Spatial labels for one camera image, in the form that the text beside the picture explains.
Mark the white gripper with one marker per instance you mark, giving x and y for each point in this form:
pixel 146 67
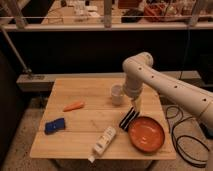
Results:
pixel 133 91

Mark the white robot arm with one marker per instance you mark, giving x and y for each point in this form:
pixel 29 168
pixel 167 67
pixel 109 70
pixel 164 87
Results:
pixel 139 71

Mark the black white striped block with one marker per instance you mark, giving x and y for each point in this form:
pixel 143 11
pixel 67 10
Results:
pixel 131 114

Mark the white plastic cup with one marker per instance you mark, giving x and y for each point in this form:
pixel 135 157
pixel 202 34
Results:
pixel 117 94

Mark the orange round plate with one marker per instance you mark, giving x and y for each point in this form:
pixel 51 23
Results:
pixel 146 134

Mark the white plastic bottle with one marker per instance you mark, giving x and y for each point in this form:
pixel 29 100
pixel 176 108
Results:
pixel 102 143

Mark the wooden table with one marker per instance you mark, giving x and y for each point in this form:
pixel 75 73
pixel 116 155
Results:
pixel 84 126

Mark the orange carrot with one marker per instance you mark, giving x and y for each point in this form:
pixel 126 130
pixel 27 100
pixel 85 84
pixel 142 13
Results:
pixel 74 106

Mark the blue sponge block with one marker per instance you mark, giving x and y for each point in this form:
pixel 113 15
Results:
pixel 54 126

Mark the metal railing frame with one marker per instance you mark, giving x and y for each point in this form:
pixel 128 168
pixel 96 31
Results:
pixel 96 36

